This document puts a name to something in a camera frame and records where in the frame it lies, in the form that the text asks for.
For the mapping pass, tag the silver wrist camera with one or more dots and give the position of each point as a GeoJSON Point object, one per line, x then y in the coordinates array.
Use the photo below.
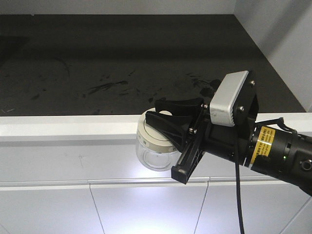
{"type": "Point", "coordinates": [222, 103]}

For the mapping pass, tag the glass jar with cream lid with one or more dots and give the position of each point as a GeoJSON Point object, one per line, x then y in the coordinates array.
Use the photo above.
{"type": "Point", "coordinates": [153, 149]}

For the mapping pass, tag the white fume hood base cabinet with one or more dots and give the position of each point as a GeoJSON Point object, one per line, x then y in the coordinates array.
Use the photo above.
{"type": "Point", "coordinates": [81, 175]}

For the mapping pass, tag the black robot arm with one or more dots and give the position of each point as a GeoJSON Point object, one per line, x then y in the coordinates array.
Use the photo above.
{"type": "Point", "coordinates": [276, 150]}

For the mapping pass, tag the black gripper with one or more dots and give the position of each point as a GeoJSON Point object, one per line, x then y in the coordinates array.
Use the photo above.
{"type": "Point", "coordinates": [230, 143]}

